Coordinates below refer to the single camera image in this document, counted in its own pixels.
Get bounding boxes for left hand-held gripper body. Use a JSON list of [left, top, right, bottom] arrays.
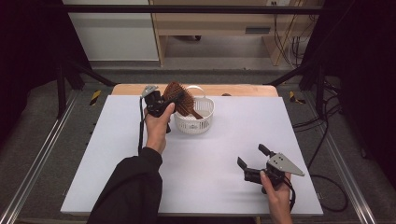
[[141, 84, 177, 118]]

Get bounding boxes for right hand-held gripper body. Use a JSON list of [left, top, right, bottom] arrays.
[[244, 152, 305, 187]]

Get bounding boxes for brown wooden hairbrush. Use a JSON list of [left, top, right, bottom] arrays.
[[163, 81, 205, 120]]

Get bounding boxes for white plastic basket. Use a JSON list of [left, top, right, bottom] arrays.
[[173, 85, 216, 135]]

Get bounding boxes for person's left hand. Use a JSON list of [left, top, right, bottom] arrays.
[[144, 102, 177, 156]]

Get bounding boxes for person's right hand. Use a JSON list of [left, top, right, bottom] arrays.
[[260, 170, 294, 224]]

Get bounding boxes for yellow black floor tape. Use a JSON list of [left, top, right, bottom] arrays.
[[89, 90, 103, 106], [289, 91, 307, 105]]

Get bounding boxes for white cabinet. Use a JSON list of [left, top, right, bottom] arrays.
[[62, 0, 160, 62]]

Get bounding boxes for light wooden desk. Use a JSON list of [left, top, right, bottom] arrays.
[[148, 0, 325, 67]]

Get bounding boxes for black floor cable bundle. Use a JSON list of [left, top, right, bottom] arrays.
[[292, 78, 344, 171]]

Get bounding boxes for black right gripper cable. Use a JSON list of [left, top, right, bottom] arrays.
[[288, 174, 348, 213]]

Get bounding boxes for aluminium floor rail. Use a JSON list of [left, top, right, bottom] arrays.
[[0, 90, 79, 224], [323, 133, 378, 224]]

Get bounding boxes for black metal frame stand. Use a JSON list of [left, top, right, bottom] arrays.
[[267, 59, 329, 119], [55, 59, 117, 119]]

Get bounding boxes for black horizontal frame bar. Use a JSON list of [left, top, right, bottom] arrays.
[[59, 4, 328, 15]]

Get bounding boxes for hanging cables under desk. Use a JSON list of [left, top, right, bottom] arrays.
[[272, 1, 318, 68]]

